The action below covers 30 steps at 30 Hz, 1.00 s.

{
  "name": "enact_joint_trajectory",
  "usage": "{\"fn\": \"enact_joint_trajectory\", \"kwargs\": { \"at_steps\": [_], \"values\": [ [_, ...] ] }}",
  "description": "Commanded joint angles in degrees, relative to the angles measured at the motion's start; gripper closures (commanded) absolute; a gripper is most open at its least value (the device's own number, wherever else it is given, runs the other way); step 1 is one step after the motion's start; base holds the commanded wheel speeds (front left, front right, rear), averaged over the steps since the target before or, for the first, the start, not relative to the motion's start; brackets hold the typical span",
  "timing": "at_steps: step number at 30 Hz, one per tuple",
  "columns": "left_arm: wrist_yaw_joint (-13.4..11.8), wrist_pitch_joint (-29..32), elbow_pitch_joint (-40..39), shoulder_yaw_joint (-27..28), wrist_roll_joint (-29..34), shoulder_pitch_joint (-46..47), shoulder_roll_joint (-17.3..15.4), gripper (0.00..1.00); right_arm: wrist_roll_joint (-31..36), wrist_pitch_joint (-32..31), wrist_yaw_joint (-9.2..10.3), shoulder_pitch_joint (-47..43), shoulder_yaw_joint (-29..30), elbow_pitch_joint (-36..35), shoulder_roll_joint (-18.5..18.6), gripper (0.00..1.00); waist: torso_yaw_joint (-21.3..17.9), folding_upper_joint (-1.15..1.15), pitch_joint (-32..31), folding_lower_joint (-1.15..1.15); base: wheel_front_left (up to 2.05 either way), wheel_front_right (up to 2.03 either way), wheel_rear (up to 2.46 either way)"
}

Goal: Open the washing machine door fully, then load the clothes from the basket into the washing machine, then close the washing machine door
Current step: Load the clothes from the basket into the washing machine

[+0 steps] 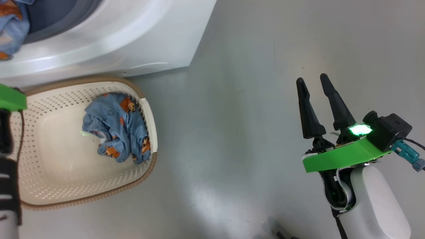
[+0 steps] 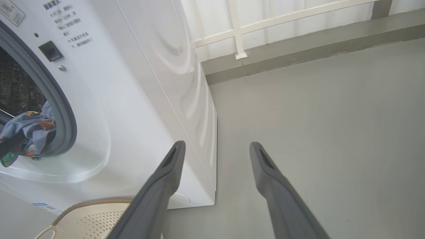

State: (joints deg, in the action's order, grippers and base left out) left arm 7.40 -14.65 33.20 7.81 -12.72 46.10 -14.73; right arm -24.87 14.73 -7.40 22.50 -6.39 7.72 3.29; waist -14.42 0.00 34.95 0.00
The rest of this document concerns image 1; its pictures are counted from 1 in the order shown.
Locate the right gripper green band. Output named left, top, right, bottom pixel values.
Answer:
left=296, top=73, right=393, bottom=173

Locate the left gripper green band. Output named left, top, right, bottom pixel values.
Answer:
left=0, top=84, right=28, bottom=112

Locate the blue patterned garment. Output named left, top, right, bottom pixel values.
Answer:
left=0, top=0, right=31, bottom=61

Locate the blue bear-print garment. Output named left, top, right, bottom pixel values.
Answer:
left=82, top=93, right=152, bottom=164

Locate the cream perforated laundry basket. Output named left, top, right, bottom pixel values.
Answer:
left=8, top=77, right=158, bottom=211

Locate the white washing machine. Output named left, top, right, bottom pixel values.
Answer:
left=0, top=0, right=217, bottom=89

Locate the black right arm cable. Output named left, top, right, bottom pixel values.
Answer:
left=331, top=206, right=348, bottom=239

